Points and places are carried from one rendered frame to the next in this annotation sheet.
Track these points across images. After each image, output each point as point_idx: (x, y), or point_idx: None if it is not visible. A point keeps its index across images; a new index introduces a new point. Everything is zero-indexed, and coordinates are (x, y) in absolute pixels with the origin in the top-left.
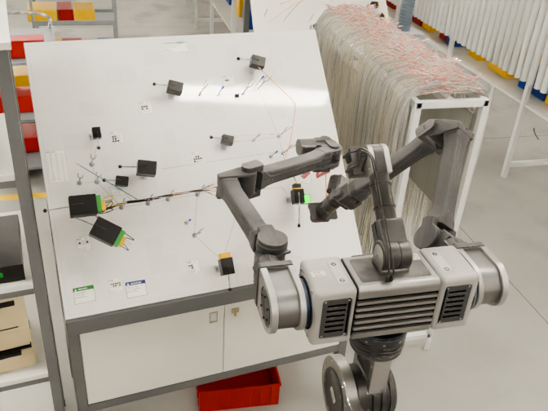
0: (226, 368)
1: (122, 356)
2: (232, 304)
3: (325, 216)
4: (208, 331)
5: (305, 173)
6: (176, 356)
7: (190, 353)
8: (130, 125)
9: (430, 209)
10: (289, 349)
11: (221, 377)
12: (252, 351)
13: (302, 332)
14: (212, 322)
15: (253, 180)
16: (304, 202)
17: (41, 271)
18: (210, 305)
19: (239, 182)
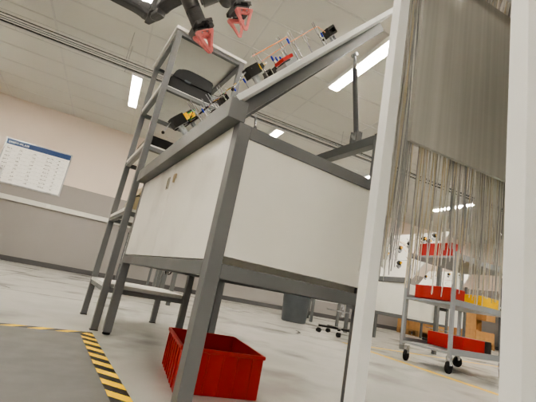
0: (153, 251)
1: (142, 213)
2: (176, 170)
3: (190, 22)
4: (163, 199)
5: (227, 21)
6: (149, 222)
7: (152, 222)
8: None
9: None
10: (178, 245)
11: (148, 263)
12: (166, 234)
13: (190, 219)
14: (166, 188)
15: (153, 0)
16: (246, 68)
17: (147, 134)
18: (163, 159)
19: (146, 1)
